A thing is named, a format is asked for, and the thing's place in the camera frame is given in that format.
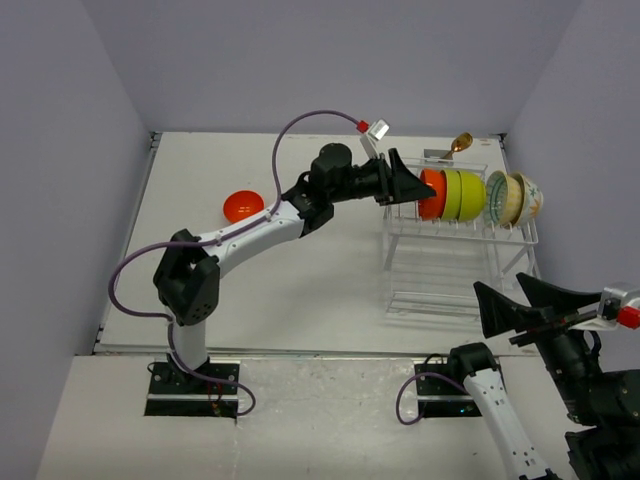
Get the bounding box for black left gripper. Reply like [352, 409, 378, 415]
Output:
[329, 149, 434, 206]

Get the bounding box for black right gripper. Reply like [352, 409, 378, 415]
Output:
[474, 268, 604, 418]

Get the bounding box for orange bowl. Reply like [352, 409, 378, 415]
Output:
[223, 190, 265, 224]
[417, 168, 448, 221]

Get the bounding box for green bowl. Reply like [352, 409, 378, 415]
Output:
[441, 169, 462, 221]
[458, 170, 486, 222]

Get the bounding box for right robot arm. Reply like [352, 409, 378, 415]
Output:
[446, 273, 639, 479]

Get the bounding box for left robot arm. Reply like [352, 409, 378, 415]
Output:
[153, 143, 437, 393]

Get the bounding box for gold spoon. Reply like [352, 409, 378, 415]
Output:
[440, 132, 473, 161]

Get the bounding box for teal patterned white bowl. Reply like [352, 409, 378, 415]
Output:
[483, 171, 523, 226]

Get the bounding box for yellow floral white bowl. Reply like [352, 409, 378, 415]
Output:
[511, 172, 544, 227]

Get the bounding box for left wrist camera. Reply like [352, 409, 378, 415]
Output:
[357, 118, 390, 159]

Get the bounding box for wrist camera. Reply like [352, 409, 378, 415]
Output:
[357, 118, 390, 159]
[572, 282, 639, 332]

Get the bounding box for white wire dish rack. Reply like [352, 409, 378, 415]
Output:
[380, 148, 541, 318]

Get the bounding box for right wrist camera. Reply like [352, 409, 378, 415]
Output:
[572, 282, 639, 332]

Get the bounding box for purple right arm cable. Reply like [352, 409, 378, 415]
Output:
[395, 372, 469, 426]

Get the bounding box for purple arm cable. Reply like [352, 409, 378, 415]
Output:
[395, 372, 469, 426]
[108, 109, 371, 417]

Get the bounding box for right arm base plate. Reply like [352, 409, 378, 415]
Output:
[414, 354, 481, 418]

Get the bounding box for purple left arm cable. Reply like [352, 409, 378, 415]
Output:
[108, 109, 371, 417]

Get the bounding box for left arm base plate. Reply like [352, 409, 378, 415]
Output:
[144, 361, 239, 419]

